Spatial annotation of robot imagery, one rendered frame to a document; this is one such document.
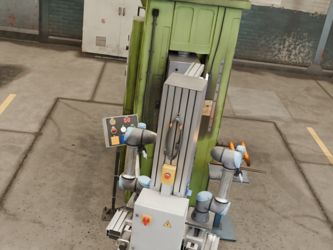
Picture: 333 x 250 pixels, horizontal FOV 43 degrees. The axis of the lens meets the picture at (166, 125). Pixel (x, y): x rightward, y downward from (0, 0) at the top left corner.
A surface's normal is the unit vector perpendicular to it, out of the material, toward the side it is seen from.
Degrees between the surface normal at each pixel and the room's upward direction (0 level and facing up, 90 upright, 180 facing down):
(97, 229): 0
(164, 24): 90
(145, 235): 90
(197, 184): 90
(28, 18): 90
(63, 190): 0
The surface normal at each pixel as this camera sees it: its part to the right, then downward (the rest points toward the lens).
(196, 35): 0.07, 0.44
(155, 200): 0.13, -0.89
